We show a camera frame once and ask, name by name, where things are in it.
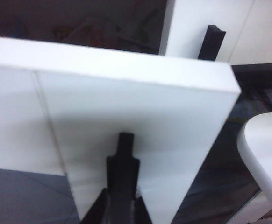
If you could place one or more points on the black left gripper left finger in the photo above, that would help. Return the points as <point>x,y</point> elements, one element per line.
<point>98,214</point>

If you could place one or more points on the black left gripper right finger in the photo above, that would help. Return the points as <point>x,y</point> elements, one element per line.
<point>143,217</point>

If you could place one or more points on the white glass cabinet door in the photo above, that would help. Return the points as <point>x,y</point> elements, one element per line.
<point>126,105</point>
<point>185,28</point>

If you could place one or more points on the white table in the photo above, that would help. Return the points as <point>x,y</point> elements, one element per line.
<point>266,151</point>

